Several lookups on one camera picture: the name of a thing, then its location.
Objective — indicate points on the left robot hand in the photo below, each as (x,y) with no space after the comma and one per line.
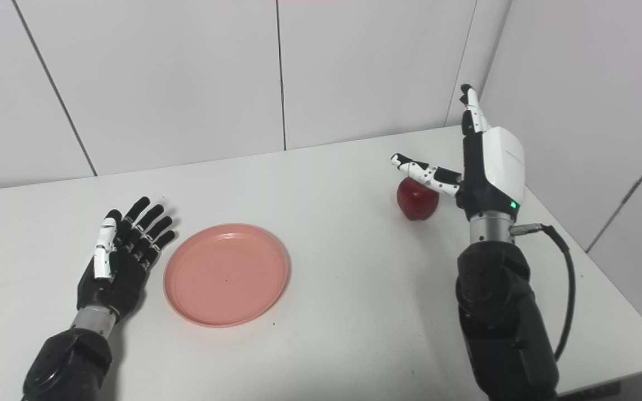
(117,267)

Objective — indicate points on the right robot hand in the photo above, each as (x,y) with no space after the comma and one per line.
(491,167)

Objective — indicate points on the red apple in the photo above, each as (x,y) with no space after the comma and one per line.
(417,201)

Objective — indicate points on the pink plate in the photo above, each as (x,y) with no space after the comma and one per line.
(226,274)

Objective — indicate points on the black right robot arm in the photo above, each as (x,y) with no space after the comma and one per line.
(499,317)

